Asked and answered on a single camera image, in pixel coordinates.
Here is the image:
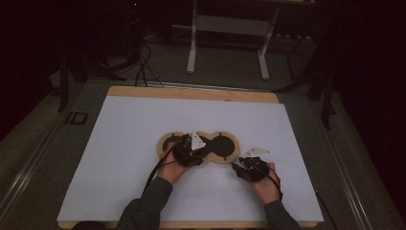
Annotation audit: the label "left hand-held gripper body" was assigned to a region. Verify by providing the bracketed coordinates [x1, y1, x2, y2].
[173, 131, 207, 167]

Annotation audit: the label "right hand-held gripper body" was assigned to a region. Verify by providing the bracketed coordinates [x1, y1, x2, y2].
[238, 147, 271, 183]

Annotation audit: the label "wooden tray with round holes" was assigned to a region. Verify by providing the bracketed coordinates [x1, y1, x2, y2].
[156, 130, 241, 166]

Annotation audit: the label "person's left hand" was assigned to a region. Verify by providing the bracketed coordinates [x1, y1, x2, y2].
[156, 142, 192, 186]

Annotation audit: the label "person's right hand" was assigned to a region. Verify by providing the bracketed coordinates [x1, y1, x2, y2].
[248, 162, 282, 205]

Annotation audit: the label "white table sheet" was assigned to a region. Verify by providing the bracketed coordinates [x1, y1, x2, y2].
[56, 95, 325, 223]

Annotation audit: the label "black metal stand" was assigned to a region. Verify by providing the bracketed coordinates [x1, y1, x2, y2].
[274, 32, 338, 130]
[56, 51, 127, 113]

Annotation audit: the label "white metal stand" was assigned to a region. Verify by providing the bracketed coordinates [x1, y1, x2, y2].
[186, 0, 282, 81]

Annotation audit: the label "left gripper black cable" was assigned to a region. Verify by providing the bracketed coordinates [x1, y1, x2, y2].
[142, 137, 185, 196]

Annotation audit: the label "metal floor rail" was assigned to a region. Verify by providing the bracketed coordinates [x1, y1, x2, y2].
[310, 99, 374, 230]
[0, 121, 61, 219]

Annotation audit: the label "black floor cables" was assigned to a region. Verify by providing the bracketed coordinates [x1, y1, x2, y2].
[133, 41, 166, 89]

